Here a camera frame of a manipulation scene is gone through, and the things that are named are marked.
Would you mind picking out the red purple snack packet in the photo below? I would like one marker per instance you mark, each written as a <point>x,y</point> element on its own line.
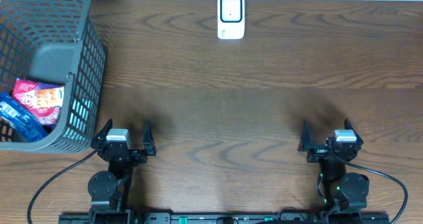
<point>25,93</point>

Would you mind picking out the grey plastic mesh basket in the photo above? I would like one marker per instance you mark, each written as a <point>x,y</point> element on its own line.
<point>55,42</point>

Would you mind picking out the blue snack bar wrapper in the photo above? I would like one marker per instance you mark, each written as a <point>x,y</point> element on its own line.
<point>21,119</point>

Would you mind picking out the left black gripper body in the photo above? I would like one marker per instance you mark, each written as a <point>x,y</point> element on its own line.
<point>123,153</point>

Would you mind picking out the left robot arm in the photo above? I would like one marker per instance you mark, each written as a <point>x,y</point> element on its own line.
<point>109,189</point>

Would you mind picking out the white barcode scanner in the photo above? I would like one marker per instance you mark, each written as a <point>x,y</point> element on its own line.
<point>230,19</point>

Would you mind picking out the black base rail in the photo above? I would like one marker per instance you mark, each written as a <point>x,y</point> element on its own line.
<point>221,218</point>

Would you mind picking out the small orange snack packet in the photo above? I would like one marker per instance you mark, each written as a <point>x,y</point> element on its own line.
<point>50,98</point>

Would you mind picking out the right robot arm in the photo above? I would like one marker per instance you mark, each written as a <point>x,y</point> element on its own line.
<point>345,193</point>

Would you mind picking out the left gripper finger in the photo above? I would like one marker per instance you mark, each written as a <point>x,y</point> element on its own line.
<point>99,140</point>
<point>148,141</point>

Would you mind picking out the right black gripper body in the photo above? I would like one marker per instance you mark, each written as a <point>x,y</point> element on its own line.
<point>318,154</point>

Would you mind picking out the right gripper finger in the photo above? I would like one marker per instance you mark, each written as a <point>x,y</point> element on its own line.
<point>305,143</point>
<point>348,126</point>

